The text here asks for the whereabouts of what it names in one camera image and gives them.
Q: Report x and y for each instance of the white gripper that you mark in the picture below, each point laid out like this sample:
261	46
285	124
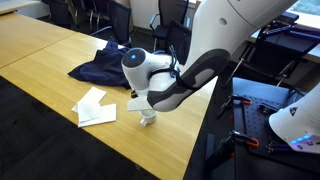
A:
138	105

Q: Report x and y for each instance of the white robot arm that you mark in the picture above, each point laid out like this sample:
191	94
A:
213	30

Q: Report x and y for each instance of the yellow-green marker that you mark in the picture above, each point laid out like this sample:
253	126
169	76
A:
147	111

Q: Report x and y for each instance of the white paper napkin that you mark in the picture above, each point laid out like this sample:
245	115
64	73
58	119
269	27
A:
96	115
91	96

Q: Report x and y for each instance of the navy blue cloth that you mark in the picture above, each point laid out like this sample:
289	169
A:
105	68

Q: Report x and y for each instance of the black mesh office chair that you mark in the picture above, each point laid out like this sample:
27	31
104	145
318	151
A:
118	20
178	40

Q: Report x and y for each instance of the black office chair with armrests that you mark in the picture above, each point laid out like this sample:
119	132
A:
168	16

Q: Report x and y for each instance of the orange and black clamp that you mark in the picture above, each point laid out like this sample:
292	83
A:
242	138
237	100

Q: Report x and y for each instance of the black perforated mounting board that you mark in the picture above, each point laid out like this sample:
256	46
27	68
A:
255	120

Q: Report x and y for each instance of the black pegboard panel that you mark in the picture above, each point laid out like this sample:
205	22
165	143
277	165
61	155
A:
256	88

